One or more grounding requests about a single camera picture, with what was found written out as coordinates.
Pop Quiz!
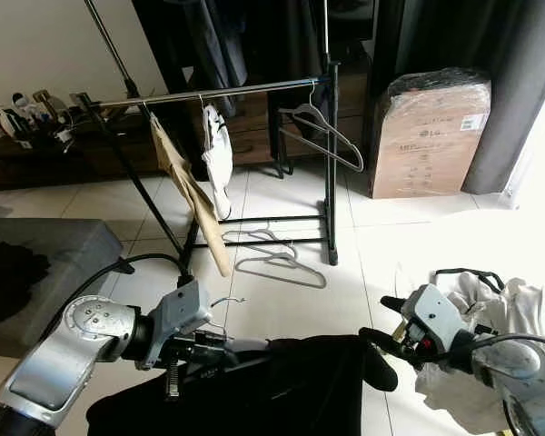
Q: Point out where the dark grey curtain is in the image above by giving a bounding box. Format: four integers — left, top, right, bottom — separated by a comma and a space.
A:
461, 0, 545, 194

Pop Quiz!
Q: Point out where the black cloth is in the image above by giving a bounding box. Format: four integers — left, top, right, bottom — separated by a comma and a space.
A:
0, 241, 51, 328

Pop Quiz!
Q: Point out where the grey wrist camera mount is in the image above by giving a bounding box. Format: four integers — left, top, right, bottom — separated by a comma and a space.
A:
136, 280, 213, 369
400, 284, 464, 364

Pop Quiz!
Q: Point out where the black garment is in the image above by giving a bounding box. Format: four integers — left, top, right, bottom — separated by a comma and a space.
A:
86, 334, 378, 436

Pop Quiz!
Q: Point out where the beige hanging garment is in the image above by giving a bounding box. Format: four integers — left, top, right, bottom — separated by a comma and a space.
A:
148, 112, 234, 278

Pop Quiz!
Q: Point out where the white sneaker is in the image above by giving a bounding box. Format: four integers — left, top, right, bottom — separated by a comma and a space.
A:
9, 91, 34, 124

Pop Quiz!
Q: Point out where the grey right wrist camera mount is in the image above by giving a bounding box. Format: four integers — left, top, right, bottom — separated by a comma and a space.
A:
400, 284, 464, 364

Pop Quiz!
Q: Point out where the grey fabric ottoman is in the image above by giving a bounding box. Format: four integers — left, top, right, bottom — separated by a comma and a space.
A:
0, 218, 133, 360

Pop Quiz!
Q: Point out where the tan shoe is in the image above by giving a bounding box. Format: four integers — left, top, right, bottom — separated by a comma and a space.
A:
32, 88, 63, 117

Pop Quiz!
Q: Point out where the black bag strap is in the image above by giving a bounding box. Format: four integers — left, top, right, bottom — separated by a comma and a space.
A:
433, 267, 505, 293

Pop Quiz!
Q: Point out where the white clothes pile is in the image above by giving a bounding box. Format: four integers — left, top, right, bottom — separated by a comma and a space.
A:
416, 268, 545, 435

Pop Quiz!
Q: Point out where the wrapped cardboard box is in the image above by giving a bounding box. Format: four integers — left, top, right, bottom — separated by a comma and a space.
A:
371, 68, 491, 199

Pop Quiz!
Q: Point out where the white hanging garment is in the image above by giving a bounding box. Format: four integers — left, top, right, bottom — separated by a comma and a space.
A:
202, 103, 234, 221

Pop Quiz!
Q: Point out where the dark grey clothes hanger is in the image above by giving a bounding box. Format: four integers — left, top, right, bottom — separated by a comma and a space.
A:
279, 82, 365, 173

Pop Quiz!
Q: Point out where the dark wooden low cabinet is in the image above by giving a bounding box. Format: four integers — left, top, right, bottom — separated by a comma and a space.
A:
0, 86, 373, 192

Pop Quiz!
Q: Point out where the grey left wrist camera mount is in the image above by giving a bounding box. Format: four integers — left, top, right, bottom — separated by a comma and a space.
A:
136, 280, 213, 369

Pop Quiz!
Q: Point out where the black metal clothes rack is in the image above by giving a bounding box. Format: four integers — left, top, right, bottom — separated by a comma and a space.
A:
82, 0, 342, 278

